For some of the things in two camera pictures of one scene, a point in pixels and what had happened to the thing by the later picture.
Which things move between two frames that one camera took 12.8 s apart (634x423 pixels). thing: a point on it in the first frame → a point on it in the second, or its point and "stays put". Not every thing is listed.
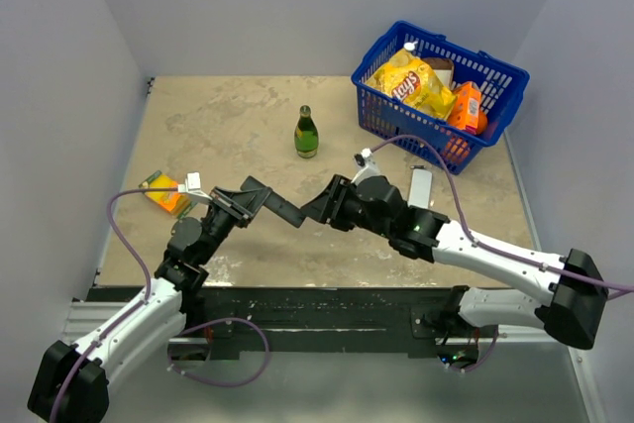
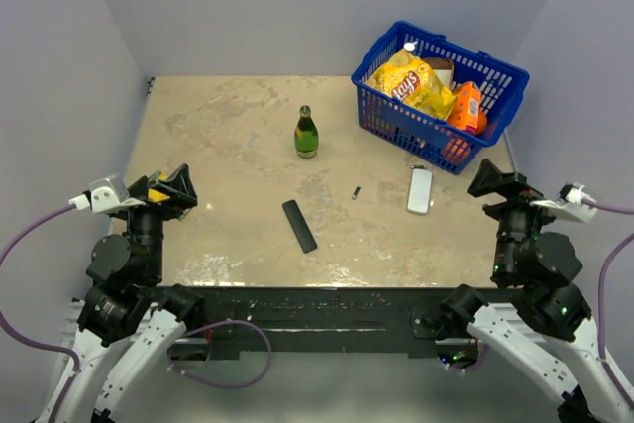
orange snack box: x=466 y=110 stays put
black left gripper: x=241 y=206 → x=178 y=185
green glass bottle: x=306 y=136 stays put
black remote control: x=284 y=209 → x=299 y=226
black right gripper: x=329 y=205 → x=512 y=186
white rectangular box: x=420 y=188 stays put
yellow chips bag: x=406 y=78 stays put
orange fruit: x=457 y=150 stays put
